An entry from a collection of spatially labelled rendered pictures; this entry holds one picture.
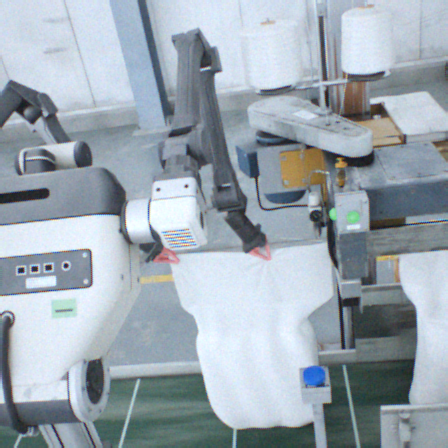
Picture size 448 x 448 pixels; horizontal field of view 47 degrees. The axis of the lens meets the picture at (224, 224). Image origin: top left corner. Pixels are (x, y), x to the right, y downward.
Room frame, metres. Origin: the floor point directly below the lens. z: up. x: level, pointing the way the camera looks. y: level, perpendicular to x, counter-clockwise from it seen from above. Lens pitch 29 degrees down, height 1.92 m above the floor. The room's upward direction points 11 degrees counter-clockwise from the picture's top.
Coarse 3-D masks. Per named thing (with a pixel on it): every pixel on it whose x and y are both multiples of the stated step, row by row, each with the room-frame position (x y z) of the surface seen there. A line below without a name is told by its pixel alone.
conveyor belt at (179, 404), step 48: (144, 384) 1.56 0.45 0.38; (192, 384) 1.51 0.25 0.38; (336, 384) 1.37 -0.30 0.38; (384, 384) 1.33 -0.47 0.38; (0, 432) 1.45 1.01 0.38; (96, 432) 1.36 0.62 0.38; (144, 432) 1.32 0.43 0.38; (192, 432) 1.28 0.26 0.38; (240, 432) 1.24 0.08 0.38; (288, 432) 1.20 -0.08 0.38; (336, 432) 1.16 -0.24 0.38
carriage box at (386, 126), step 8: (376, 104) 1.67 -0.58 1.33; (384, 104) 1.65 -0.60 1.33; (376, 112) 1.67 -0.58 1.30; (384, 112) 1.60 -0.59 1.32; (360, 120) 1.55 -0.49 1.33; (368, 120) 1.53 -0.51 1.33; (376, 120) 1.52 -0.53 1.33; (384, 120) 1.51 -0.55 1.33; (392, 120) 1.48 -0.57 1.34; (368, 128) 1.47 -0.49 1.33; (376, 128) 1.45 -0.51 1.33; (384, 128) 1.44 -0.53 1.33; (392, 128) 1.43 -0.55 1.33; (376, 136) 1.39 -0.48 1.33; (384, 136) 1.37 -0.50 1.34; (400, 136) 1.36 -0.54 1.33; (320, 184) 1.63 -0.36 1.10; (376, 224) 1.37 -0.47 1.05; (384, 224) 1.36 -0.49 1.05
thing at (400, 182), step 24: (408, 144) 1.29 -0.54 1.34; (432, 144) 1.26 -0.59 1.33; (360, 168) 1.20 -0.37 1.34; (384, 168) 1.17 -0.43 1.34; (408, 168) 1.14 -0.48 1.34; (432, 168) 1.12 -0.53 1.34; (336, 192) 1.12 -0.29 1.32; (384, 192) 1.09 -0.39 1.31; (408, 192) 1.08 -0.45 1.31; (432, 192) 1.07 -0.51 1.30; (384, 216) 1.09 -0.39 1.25; (408, 216) 1.08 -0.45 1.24; (336, 240) 1.11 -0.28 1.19; (360, 240) 1.09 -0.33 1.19; (360, 264) 1.09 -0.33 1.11
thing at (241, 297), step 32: (192, 256) 1.35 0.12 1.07; (224, 256) 1.32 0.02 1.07; (288, 256) 1.28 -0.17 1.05; (320, 256) 1.27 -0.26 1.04; (192, 288) 1.35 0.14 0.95; (224, 288) 1.32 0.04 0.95; (256, 288) 1.30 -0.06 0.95; (288, 288) 1.28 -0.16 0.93; (320, 288) 1.27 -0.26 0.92; (224, 320) 1.29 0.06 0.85; (256, 320) 1.27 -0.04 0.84; (288, 320) 1.24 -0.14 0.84; (224, 352) 1.25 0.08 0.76; (256, 352) 1.22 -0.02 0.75; (288, 352) 1.21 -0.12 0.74; (224, 384) 1.25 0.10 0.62; (256, 384) 1.22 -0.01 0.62; (288, 384) 1.20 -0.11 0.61; (224, 416) 1.25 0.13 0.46; (256, 416) 1.22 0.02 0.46; (288, 416) 1.21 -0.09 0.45
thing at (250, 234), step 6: (246, 222) 1.28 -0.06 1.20; (240, 228) 1.27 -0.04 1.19; (246, 228) 1.27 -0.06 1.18; (252, 228) 1.28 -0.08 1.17; (258, 228) 1.31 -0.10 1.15; (240, 234) 1.27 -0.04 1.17; (246, 234) 1.27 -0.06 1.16; (252, 234) 1.27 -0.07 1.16; (258, 234) 1.28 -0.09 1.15; (246, 240) 1.27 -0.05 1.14; (252, 240) 1.27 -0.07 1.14; (258, 240) 1.25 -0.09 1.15; (246, 246) 1.26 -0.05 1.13; (252, 246) 1.24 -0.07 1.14; (246, 252) 1.24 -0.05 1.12
